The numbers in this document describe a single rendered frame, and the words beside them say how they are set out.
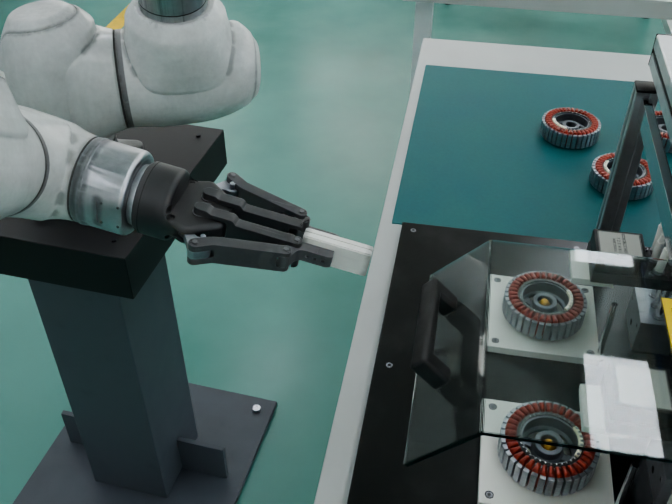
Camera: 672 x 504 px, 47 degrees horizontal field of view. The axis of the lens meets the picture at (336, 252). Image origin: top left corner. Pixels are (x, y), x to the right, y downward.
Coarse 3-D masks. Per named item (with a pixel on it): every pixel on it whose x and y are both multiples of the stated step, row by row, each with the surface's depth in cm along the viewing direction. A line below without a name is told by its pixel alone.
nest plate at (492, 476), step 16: (480, 448) 93; (496, 448) 92; (528, 448) 92; (480, 464) 90; (496, 464) 90; (608, 464) 90; (480, 480) 89; (496, 480) 89; (512, 480) 89; (592, 480) 89; (608, 480) 89; (480, 496) 87; (496, 496) 87; (512, 496) 87; (528, 496) 87; (544, 496) 87; (560, 496) 87; (576, 496) 87; (592, 496) 87; (608, 496) 87
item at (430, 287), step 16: (432, 288) 72; (432, 304) 70; (448, 304) 73; (432, 320) 69; (416, 336) 68; (432, 336) 68; (416, 352) 67; (432, 352) 66; (416, 368) 66; (432, 368) 65; (448, 368) 67; (432, 384) 67
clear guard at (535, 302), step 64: (512, 256) 75; (576, 256) 75; (448, 320) 73; (512, 320) 69; (576, 320) 69; (640, 320) 69; (448, 384) 66; (512, 384) 63; (576, 384) 63; (640, 384) 63; (448, 448) 61; (576, 448) 58; (640, 448) 58
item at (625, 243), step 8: (600, 232) 102; (608, 232) 102; (616, 232) 102; (624, 232) 102; (592, 240) 102; (600, 240) 100; (608, 240) 100; (616, 240) 100; (624, 240) 100; (632, 240) 100; (640, 240) 100; (592, 248) 101; (600, 248) 99; (608, 248) 99; (616, 248) 99; (624, 248) 99; (632, 248) 99; (640, 248) 99; (648, 248) 103; (640, 256) 98; (648, 256) 102
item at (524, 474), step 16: (512, 448) 88; (560, 448) 89; (512, 464) 87; (528, 464) 86; (544, 464) 86; (560, 464) 86; (576, 464) 86; (592, 464) 86; (528, 480) 87; (544, 480) 85; (560, 480) 85; (576, 480) 85
